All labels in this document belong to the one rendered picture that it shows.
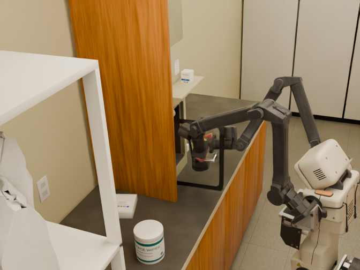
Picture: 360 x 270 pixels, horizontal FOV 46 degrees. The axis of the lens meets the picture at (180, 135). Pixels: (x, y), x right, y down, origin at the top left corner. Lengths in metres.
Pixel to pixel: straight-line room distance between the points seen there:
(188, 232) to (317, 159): 0.71
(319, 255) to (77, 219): 1.19
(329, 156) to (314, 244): 0.47
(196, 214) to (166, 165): 0.29
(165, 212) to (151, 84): 0.67
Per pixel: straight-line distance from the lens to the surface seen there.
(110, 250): 1.44
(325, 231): 2.10
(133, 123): 2.16
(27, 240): 1.11
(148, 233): 1.90
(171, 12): 2.17
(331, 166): 1.91
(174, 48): 2.23
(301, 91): 2.18
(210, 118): 1.89
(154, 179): 2.28
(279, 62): 5.20
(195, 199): 2.33
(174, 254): 2.01
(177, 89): 2.18
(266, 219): 3.71
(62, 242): 1.51
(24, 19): 1.95
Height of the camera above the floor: 2.32
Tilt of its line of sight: 28 degrees down
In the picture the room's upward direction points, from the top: 2 degrees counter-clockwise
